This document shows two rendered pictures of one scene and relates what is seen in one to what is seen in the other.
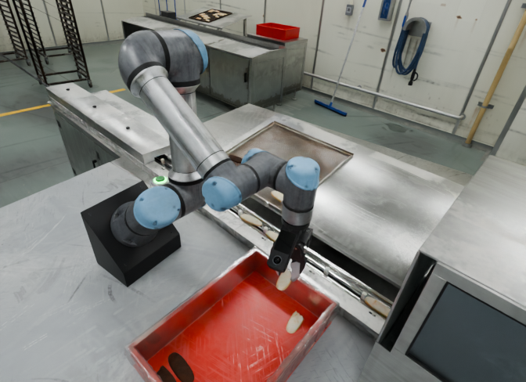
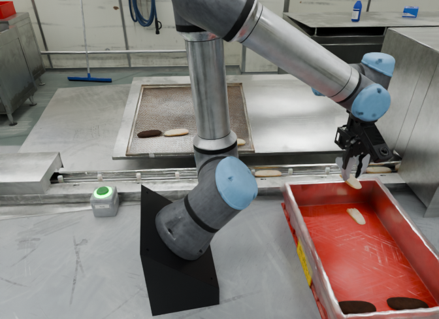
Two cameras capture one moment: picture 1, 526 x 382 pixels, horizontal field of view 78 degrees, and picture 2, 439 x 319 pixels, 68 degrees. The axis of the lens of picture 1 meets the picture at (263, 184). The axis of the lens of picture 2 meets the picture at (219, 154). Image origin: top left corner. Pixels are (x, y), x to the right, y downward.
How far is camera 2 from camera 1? 81 cm
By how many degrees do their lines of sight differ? 36
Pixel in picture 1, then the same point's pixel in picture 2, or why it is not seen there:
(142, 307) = (258, 304)
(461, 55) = not seen: outside the picture
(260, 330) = (349, 238)
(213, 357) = (357, 280)
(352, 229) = (308, 134)
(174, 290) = (257, 268)
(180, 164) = (222, 127)
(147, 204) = (239, 180)
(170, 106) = (296, 32)
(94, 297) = not seen: outside the picture
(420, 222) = (334, 106)
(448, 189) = not seen: hidden behind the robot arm
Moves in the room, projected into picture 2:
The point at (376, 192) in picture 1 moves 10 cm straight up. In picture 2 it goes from (289, 102) to (291, 82)
